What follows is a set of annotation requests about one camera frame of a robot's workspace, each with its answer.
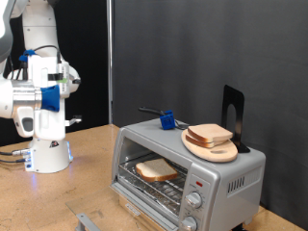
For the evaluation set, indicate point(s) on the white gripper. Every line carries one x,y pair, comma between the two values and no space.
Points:
49,125

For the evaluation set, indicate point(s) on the white bread slice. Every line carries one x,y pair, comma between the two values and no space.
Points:
155,169
199,143
210,132

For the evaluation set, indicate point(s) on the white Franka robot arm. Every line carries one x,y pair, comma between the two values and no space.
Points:
48,154

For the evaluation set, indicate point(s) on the silver oven knob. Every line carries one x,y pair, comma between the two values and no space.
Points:
189,224
194,200

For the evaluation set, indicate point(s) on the silver toaster oven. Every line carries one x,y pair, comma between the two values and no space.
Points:
231,205

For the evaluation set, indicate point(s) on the vertical metal pole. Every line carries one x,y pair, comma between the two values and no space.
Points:
110,48

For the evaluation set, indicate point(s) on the crumpled aluminium foil liner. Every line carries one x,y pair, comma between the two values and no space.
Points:
141,192

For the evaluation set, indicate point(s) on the round wooden board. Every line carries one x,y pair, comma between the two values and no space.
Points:
221,154

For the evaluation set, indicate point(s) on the black metal bookend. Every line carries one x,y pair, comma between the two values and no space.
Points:
239,102

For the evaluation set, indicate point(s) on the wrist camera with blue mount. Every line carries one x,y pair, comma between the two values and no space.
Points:
50,97

